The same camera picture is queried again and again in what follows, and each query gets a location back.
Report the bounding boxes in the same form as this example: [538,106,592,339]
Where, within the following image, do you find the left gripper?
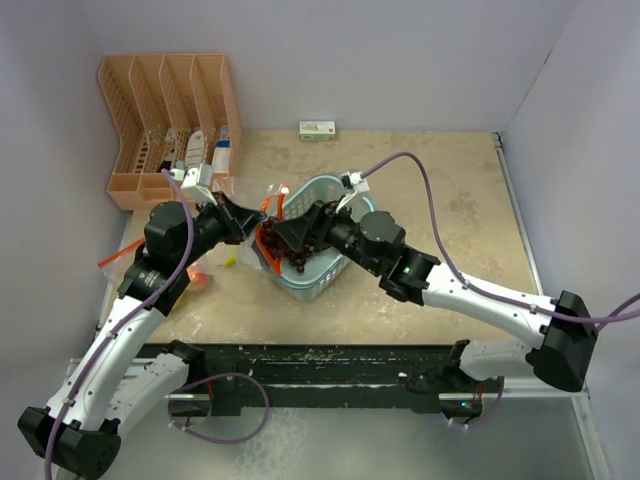
[175,191,266,268]

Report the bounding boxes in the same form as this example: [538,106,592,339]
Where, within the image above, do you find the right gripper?
[274,194,383,275]

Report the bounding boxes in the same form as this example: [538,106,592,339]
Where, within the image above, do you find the dark grape bunch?
[255,216,320,275]

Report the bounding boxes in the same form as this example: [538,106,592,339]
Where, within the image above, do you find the yellow banana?
[222,246,237,268]

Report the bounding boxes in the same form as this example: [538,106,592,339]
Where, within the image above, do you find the peach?
[187,267,210,292]

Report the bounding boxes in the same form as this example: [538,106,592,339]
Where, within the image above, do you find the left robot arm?
[18,192,266,479]

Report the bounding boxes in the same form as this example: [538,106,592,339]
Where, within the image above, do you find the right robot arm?
[273,202,598,392]

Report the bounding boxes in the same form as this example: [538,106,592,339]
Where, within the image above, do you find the light blue plastic basket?
[251,174,349,302]

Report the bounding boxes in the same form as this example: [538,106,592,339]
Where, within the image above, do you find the white blue box in organizer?
[211,125,231,174]

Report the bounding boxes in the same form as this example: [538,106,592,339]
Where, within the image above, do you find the white bottle in organizer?
[184,130,206,170]

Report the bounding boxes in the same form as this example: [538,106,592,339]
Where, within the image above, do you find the green white small box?
[298,120,336,142]

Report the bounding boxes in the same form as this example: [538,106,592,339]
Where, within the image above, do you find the pink desk organizer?
[98,53,243,211]

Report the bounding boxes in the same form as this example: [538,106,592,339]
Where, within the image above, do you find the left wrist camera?
[170,163,216,205]

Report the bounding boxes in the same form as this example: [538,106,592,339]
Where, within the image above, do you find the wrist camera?
[336,170,370,212]
[170,163,216,205]

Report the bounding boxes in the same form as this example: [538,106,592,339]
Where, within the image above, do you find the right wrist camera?
[336,170,370,212]

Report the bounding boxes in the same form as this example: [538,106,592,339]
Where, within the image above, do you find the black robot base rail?
[99,342,551,416]

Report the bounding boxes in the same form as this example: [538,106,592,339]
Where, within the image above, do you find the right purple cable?
[359,152,640,324]

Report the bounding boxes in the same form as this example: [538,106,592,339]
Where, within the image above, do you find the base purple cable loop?
[167,372,271,446]

